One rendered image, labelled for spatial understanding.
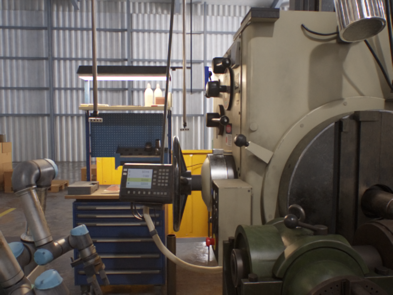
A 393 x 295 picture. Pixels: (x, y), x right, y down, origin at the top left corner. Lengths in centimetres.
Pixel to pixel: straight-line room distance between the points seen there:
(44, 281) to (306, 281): 84
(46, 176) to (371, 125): 142
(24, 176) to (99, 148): 170
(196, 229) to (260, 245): 334
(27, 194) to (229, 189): 100
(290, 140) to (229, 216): 32
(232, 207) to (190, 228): 306
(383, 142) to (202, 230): 317
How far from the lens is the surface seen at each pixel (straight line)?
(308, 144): 99
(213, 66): 139
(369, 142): 107
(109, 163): 388
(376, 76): 123
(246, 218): 97
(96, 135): 325
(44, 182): 173
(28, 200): 163
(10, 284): 132
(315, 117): 108
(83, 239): 166
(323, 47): 115
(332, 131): 102
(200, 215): 396
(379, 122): 109
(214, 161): 119
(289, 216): 68
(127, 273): 293
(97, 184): 298
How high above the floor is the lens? 152
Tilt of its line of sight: 4 degrees down
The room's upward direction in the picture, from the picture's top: straight up
